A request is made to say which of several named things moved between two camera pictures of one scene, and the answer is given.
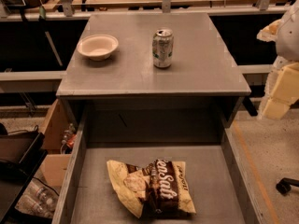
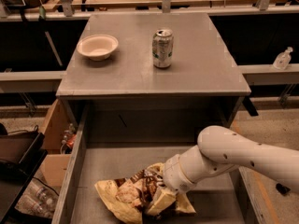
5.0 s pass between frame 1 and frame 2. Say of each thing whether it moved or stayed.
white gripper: moved
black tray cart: stayed
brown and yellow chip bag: moved
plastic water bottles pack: stayed
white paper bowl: stayed
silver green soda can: stayed
